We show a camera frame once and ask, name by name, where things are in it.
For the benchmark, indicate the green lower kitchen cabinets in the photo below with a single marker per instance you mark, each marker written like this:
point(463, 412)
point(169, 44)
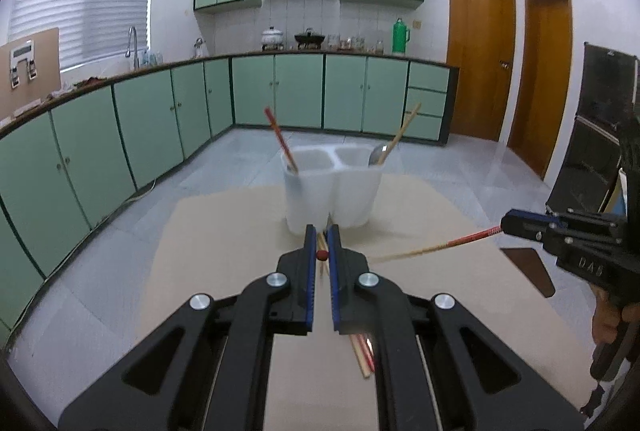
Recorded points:
point(150, 121)

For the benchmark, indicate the metal spoon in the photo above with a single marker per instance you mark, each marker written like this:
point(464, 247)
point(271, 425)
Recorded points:
point(376, 154)

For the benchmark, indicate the wooden door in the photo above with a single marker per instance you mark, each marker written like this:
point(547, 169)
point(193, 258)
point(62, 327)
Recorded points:
point(480, 56)
point(542, 76)

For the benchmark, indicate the green thermos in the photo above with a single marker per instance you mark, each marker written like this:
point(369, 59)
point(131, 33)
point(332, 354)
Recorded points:
point(400, 36)

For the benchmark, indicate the black case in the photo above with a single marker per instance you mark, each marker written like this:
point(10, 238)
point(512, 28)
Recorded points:
point(590, 131)

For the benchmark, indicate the person's right hand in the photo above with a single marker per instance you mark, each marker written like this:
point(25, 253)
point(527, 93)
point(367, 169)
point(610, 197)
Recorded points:
point(606, 316)

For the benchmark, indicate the black wok on stove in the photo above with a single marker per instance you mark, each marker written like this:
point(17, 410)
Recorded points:
point(309, 39)

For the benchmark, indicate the row of glass jars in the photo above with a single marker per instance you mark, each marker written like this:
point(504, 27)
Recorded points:
point(357, 43)

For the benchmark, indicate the metal faucet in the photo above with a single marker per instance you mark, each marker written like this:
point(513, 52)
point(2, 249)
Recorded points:
point(132, 46)

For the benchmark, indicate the brown board with papers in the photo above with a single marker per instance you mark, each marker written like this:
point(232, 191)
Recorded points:
point(40, 71)

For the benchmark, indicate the red and wooden chopstick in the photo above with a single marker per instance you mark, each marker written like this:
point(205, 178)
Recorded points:
point(440, 244)

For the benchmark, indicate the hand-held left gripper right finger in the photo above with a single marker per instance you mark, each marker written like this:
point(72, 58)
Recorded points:
point(336, 281)

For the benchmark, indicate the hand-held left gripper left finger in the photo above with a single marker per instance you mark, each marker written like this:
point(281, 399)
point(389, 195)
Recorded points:
point(311, 271)

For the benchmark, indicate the brown cardboard sheet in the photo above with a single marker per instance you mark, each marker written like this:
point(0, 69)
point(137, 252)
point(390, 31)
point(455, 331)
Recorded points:
point(225, 236)

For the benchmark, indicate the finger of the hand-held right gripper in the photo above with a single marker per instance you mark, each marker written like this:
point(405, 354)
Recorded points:
point(525, 223)
point(557, 238)

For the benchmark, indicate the white pot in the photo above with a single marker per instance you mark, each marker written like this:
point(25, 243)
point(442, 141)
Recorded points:
point(272, 37)

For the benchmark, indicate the white two-compartment utensil holder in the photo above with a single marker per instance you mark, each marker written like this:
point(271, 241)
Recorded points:
point(330, 196)

